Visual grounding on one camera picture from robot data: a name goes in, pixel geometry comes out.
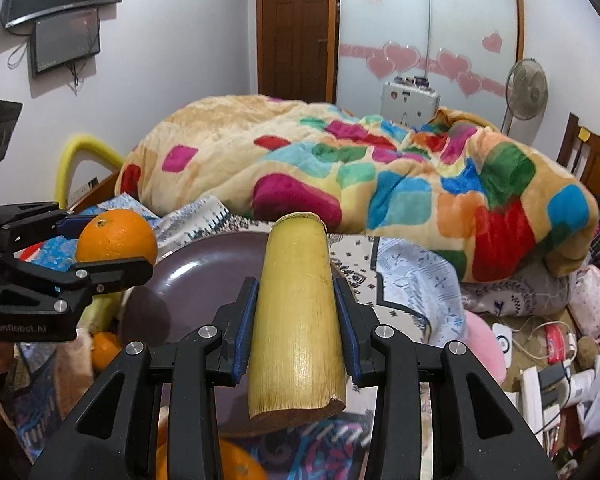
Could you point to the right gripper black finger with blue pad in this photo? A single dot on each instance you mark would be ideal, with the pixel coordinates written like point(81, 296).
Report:
point(477, 433)
point(112, 432)

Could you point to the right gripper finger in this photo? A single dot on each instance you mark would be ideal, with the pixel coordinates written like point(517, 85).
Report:
point(100, 276)
point(50, 224)

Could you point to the stickered orange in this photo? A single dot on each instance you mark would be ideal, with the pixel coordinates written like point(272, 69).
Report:
point(117, 234)

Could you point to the sugarcane piece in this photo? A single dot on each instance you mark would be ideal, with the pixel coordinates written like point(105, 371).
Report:
point(98, 316)
point(296, 371)

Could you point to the white power strip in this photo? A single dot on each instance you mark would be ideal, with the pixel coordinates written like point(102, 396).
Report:
point(531, 401)

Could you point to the dark purple round plate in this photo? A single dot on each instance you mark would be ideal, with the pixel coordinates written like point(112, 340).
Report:
point(184, 293)

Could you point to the small back mandarin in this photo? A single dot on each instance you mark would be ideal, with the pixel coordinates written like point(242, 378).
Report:
point(105, 347)

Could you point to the yellow foam tube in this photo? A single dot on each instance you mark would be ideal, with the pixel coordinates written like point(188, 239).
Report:
point(82, 147)

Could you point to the pink plush toy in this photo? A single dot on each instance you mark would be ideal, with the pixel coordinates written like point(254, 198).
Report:
point(483, 344)

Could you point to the pink patterned pillow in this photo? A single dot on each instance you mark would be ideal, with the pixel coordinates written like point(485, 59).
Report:
point(584, 304)

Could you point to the patterned blue purple cloth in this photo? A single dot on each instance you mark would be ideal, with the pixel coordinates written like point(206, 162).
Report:
point(409, 288)

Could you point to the colourful patchwork blanket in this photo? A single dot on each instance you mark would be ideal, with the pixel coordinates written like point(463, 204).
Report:
point(456, 186)

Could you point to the wooden headboard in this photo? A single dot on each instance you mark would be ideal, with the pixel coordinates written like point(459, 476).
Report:
point(580, 154)

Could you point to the brown wooden door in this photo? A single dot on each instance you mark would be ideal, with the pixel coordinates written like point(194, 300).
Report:
point(297, 44)

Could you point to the white small cabinet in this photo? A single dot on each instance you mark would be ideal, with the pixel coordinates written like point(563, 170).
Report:
point(409, 101)

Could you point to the standing electric fan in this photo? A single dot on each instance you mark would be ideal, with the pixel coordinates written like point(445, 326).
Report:
point(525, 91)

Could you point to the wardrobe with heart decals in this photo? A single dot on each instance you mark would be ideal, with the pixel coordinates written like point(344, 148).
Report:
point(464, 48)

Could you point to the small black wall monitor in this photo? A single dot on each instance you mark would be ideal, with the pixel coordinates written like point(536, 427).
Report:
point(64, 38)

